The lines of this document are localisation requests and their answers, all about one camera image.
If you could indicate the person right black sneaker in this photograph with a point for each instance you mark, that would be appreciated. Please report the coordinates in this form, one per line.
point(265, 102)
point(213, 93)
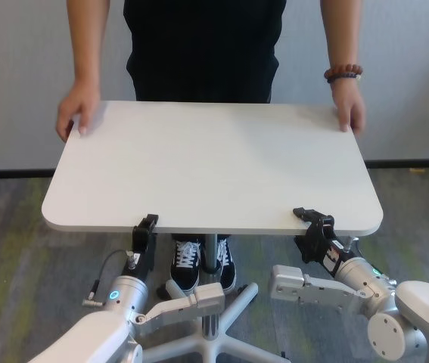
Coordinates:
point(185, 264)

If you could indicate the person right hand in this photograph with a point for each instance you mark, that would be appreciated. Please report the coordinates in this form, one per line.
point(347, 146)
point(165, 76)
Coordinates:
point(79, 106)

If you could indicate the person black sneaker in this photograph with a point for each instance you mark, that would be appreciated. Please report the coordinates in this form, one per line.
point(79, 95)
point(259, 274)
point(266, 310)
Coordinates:
point(226, 268)
point(185, 264)

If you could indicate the person left hand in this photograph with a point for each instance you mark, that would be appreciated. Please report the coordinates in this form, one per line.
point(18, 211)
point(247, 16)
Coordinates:
point(350, 104)

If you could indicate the person left black sneaker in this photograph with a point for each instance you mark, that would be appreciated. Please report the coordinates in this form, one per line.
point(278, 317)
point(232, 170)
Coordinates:
point(226, 268)

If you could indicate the white rolling pedestal table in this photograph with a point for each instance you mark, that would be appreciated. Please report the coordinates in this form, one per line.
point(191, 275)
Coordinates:
point(214, 162)

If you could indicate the black wall baseboard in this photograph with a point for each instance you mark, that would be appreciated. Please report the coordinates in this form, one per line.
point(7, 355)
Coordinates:
point(407, 163)

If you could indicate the person right forearm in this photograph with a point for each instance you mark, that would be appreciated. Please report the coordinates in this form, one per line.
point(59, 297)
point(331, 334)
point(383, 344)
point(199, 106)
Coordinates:
point(93, 41)

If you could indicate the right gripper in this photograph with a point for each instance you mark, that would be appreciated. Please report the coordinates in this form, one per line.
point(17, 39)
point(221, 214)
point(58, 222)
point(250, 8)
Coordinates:
point(320, 246)

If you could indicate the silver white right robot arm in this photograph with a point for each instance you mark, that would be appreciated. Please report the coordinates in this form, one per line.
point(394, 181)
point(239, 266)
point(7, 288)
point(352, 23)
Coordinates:
point(418, 302)

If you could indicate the person in black clothes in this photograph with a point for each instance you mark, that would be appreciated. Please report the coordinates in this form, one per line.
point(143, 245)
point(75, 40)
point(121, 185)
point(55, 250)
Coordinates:
point(202, 53)

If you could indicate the small tan floor scrap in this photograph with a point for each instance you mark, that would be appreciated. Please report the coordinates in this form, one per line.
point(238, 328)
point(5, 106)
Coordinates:
point(417, 171)

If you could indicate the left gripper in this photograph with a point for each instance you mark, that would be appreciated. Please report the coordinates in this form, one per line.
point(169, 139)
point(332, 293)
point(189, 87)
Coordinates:
point(144, 253)

